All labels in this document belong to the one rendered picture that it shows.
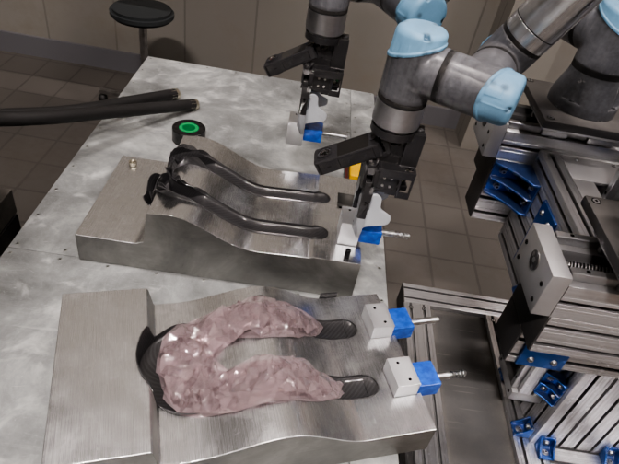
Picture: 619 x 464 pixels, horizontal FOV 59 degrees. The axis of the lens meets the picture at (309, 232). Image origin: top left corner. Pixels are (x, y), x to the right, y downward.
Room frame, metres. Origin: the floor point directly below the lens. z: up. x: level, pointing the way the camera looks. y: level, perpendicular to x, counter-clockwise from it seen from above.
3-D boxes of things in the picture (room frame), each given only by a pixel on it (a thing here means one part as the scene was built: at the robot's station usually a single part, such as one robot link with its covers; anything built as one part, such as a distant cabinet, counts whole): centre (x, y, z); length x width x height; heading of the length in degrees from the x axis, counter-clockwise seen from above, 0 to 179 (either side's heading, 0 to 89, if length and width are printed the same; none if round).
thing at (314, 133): (1.06, 0.02, 0.93); 0.13 x 0.05 x 0.05; 94
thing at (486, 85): (0.75, -0.20, 1.23); 0.11 x 0.11 x 0.08; 68
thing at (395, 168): (0.77, -0.10, 1.07); 0.09 x 0.08 x 0.12; 94
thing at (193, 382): (0.48, 0.05, 0.90); 0.26 x 0.18 x 0.08; 111
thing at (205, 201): (0.81, 0.14, 0.92); 0.35 x 0.16 x 0.09; 94
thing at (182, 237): (0.82, 0.16, 0.87); 0.50 x 0.26 x 0.14; 94
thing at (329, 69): (1.06, 0.04, 1.09); 0.09 x 0.08 x 0.12; 94
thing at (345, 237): (0.78, -0.12, 0.91); 0.13 x 0.05 x 0.05; 94
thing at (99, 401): (0.47, 0.05, 0.85); 0.50 x 0.26 x 0.11; 111
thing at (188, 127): (1.13, 0.33, 0.82); 0.08 x 0.08 x 0.04
